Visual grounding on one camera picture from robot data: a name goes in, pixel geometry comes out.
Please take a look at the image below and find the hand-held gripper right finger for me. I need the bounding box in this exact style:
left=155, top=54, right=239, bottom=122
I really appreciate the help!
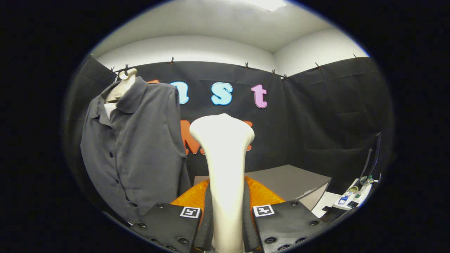
left=242, top=176, right=328, bottom=253

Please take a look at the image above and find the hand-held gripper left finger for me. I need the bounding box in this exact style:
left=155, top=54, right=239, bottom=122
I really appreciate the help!
left=129, top=179, right=215, bottom=253

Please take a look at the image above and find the white garment steamer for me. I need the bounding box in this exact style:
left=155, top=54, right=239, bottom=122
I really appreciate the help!
left=189, top=113, right=255, bottom=253

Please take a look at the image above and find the grey button shirt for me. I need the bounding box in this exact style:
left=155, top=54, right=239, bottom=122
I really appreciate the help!
left=80, top=77, right=192, bottom=225

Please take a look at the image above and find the grey cabinet with dark top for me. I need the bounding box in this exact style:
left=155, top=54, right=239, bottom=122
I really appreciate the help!
left=193, top=164, right=332, bottom=211

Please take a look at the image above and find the cluttered white side table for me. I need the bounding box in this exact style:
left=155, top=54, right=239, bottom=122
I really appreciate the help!
left=311, top=175, right=379, bottom=218

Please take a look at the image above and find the black backdrop cloth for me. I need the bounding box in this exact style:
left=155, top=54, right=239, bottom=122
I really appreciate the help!
left=63, top=54, right=394, bottom=211

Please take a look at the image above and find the beige mannequin torso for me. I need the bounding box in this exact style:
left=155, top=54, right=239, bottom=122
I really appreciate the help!
left=104, top=68, right=138, bottom=119

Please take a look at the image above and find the large ceiling light panel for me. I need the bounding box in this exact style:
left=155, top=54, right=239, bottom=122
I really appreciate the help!
left=246, top=0, right=287, bottom=12

